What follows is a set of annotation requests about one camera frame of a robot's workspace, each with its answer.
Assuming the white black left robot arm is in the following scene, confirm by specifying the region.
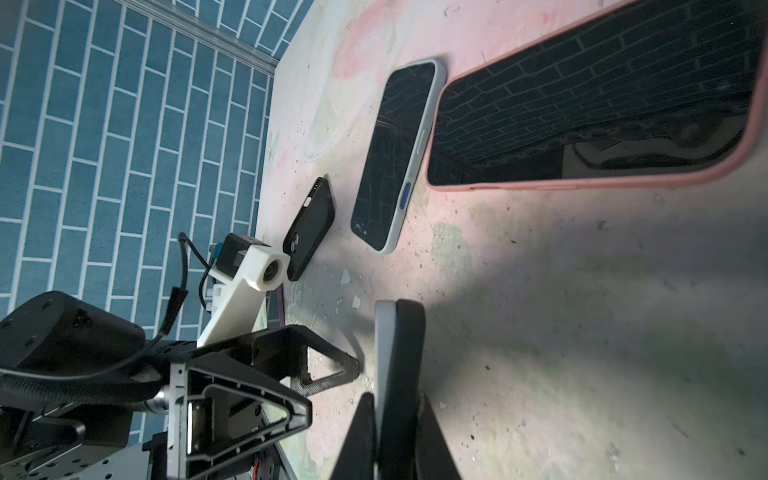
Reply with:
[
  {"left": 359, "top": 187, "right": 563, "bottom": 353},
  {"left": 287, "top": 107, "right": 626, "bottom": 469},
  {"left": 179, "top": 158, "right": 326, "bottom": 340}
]
[{"left": 1, "top": 291, "right": 360, "bottom": 479}]

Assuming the black phone case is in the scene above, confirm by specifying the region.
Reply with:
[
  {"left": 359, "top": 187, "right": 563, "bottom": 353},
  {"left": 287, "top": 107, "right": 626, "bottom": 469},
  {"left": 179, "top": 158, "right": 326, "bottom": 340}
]
[{"left": 282, "top": 177, "right": 335, "bottom": 282}]

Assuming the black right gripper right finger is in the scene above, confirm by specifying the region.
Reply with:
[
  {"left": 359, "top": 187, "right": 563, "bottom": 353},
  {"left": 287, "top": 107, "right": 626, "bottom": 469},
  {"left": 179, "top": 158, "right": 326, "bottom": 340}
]
[{"left": 415, "top": 392, "right": 461, "bottom": 480}]

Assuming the black phone face up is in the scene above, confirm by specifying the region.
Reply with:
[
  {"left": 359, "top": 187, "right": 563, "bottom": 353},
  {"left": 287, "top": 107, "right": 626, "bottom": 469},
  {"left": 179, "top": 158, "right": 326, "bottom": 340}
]
[{"left": 375, "top": 300, "right": 397, "bottom": 479}]

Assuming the black case dual camera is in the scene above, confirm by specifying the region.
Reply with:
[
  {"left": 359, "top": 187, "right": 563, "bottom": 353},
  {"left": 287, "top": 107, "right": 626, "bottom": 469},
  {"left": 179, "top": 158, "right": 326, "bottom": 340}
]
[{"left": 390, "top": 299, "right": 426, "bottom": 479}]

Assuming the aluminium corner post left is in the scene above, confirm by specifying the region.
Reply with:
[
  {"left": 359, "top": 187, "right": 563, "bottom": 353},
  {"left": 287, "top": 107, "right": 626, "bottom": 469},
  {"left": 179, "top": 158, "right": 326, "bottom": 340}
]
[{"left": 117, "top": 0, "right": 279, "bottom": 77}]

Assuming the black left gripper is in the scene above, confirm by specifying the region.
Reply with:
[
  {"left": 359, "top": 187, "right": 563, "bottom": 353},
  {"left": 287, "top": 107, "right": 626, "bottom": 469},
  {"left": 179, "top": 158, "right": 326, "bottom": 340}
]
[{"left": 146, "top": 325, "right": 361, "bottom": 479}]

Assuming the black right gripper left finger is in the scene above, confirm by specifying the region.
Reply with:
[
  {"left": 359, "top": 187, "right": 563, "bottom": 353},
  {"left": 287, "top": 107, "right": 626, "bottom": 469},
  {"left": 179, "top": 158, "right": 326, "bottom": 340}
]
[{"left": 330, "top": 392, "right": 377, "bottom": 480}]

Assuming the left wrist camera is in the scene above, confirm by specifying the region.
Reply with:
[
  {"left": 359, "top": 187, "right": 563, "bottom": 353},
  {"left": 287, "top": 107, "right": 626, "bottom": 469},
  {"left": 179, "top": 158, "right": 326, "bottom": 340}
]
[{"left": 197, "top": 233, "right": 290, "bottom": 348}]

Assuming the blue phone black screen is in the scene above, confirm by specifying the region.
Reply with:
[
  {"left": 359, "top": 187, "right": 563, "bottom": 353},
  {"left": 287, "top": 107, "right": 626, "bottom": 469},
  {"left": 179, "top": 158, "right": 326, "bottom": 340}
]
[{"left": 350, "top": 61, "right": 437, "bottom": 252}]

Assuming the light blue phone case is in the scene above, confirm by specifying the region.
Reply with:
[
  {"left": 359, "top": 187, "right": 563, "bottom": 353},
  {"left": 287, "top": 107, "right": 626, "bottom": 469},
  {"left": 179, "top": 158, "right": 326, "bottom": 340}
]
[{"left": 349, "top": 58, "right": 448, "bottom": 256}]

